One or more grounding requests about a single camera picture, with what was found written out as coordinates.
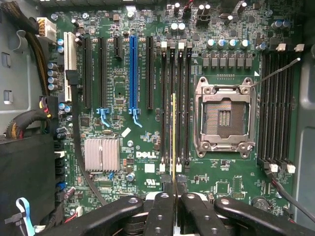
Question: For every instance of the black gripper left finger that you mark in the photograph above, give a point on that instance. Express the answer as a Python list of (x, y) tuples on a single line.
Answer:
[(162, 216)]

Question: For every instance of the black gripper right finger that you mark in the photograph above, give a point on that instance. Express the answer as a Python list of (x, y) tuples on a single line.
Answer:
[(197, 216)]

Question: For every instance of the black RAM slot white latches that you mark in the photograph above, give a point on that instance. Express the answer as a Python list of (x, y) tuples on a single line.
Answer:
[(164, 98), (289, 110), (180, 98), (272, 110)]

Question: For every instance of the green Dell motherboard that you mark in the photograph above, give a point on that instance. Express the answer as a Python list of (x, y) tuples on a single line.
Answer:
[(221, 172)]

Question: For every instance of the round coin battery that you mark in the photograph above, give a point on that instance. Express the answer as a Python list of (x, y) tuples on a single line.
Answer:
[(261, 204)]

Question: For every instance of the metal CPU socket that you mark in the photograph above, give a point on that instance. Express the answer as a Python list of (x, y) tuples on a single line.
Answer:
[(204, 145)]

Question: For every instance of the silver finned heatsink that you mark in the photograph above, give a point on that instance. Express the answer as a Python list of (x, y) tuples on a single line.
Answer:
[(102, 155)]

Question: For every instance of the white sticker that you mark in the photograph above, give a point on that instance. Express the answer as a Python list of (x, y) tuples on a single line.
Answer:
[(126, 132)]

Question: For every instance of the light blue ribbon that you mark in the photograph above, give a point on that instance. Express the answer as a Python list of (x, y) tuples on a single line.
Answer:
[(29, 221)]

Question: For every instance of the long black expansion slot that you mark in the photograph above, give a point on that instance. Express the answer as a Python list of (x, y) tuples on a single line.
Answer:
[(87, 73), (149, 73)]

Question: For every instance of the black disk bay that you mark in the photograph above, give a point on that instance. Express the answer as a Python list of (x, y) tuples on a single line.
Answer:
[(24, 172)]

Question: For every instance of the black expansion slot blue latch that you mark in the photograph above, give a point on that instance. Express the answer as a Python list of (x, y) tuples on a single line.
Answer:
[(102, 73)]

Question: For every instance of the thin metal locking lever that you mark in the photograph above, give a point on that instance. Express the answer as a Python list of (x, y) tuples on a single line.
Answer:
[(275, 72)]

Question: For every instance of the silver blue capacitor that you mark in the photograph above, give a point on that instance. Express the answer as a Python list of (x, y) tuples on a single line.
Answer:
[(244, 43), (52, 66), (211, 43), (233, 43), (52, 73), (222, 43), (52, 80), (52, 87)]

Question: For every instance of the short black expansion slot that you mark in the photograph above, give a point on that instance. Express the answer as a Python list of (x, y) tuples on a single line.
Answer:
[(118, 48)]

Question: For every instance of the white expansion slot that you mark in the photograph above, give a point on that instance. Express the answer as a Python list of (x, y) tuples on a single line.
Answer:
[(70, 64)]

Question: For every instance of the black power connector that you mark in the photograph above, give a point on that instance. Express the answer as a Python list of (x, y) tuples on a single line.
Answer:
[(203, 20)]

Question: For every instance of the grey PC case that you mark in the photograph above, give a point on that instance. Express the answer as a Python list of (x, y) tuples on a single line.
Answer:
[(14, 73)]

